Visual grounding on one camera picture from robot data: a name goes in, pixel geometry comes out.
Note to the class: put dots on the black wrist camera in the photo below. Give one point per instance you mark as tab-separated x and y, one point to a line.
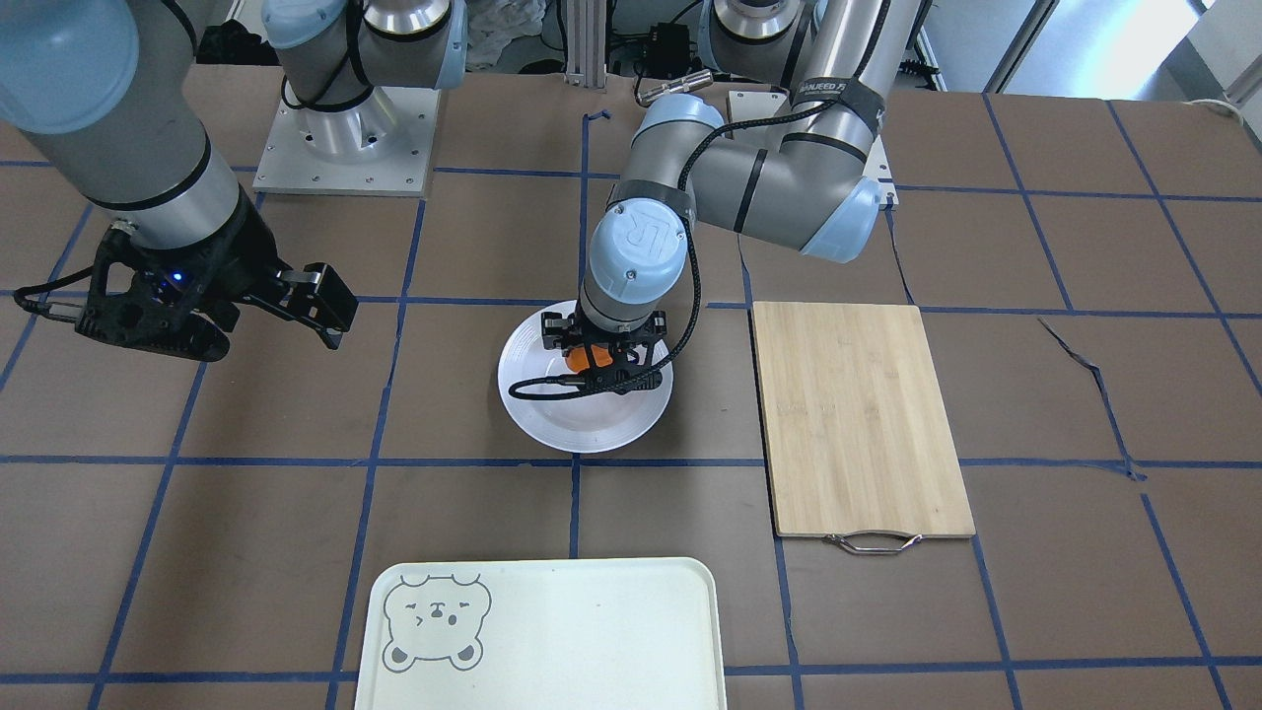
620	379

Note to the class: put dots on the orange fruit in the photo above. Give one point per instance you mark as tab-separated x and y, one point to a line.
584	357

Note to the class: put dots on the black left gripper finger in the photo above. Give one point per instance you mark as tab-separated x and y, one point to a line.
636	348
560	332

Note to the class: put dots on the cream bear tray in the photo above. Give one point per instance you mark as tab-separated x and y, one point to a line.
628	633

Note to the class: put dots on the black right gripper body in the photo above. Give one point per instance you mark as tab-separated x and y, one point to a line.
240	258

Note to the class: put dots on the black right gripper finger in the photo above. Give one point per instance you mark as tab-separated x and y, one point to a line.
193	338
315	296

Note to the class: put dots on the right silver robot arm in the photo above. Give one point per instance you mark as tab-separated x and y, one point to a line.
99	89

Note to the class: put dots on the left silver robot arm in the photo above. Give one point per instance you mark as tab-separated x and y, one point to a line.
795	179

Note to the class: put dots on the bamboo cutting board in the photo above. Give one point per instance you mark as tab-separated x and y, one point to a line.
856	434

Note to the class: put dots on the aluminium frame post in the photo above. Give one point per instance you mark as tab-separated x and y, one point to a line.
585	34

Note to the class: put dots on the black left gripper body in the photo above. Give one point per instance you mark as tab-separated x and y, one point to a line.
555	332

